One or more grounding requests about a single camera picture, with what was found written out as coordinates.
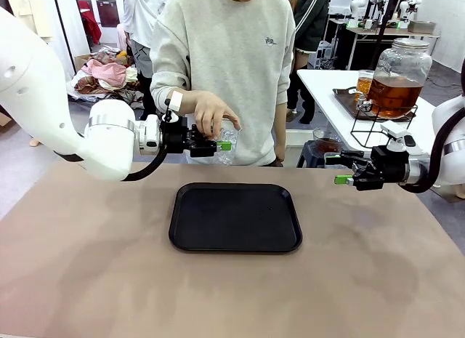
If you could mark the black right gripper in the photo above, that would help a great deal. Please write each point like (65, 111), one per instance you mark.
(392, 167)

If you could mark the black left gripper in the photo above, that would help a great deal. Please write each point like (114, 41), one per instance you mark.
(174, 138)

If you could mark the clear plastic iced cup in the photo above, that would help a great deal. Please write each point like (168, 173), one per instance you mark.
(227, 158)

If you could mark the person's right forearm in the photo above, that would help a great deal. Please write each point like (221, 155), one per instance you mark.
(161, 94)

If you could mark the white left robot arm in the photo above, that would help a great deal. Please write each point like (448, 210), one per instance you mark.
(105, 141)

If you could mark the person's left forearm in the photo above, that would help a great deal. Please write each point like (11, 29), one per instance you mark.
(280, 127)

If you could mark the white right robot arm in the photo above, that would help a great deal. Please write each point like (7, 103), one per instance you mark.
(450, 123)

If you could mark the clear cup of amber tea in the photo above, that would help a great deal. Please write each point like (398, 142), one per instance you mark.
(363, 85)

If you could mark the person's right hand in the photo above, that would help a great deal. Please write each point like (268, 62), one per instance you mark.
(207, 109)

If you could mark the person's left hand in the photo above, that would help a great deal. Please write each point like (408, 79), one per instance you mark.
(280, 156)

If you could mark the glass drip bowl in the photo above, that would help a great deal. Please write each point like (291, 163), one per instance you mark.
(327, 143)

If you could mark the black plastic stool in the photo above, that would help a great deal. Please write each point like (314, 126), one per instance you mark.
(309, 156)

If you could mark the glass tea dispenser jar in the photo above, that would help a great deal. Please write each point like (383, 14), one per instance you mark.
(396, 94)

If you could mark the black plastic serving tray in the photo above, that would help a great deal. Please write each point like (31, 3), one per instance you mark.
(236, 218)

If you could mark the person in light grey sweater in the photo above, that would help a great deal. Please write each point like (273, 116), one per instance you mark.
(225, 54)

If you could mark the white rectangular table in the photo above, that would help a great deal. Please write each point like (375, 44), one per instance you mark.
(319, 83)

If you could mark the pile of mixed clothes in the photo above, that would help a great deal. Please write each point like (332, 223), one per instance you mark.
(105, 74)

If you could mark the small grey white machine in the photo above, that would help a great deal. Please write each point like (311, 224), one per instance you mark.
(323, 54)

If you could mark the bystander in white shirt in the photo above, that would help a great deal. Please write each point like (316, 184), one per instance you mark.
(141, 18)

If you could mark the background wooden workbench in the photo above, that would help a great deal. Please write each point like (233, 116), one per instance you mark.
(363, 31)

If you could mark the black vertical pole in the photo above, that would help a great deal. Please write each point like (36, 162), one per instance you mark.
(383, 29)

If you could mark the grey metal box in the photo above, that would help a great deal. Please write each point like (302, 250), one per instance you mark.
(421, 26)

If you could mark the bystander in dark green jacket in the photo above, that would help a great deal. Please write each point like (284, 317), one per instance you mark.
(309, 18)

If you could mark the red hanging garment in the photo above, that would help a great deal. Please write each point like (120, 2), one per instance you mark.
(91, 25)

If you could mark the black rack pole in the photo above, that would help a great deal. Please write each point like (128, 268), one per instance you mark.
(65, 32)

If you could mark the beige hanging coat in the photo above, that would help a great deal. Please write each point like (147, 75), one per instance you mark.
(25, 11)

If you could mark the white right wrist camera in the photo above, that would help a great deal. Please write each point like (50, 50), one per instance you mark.
(397, 134)

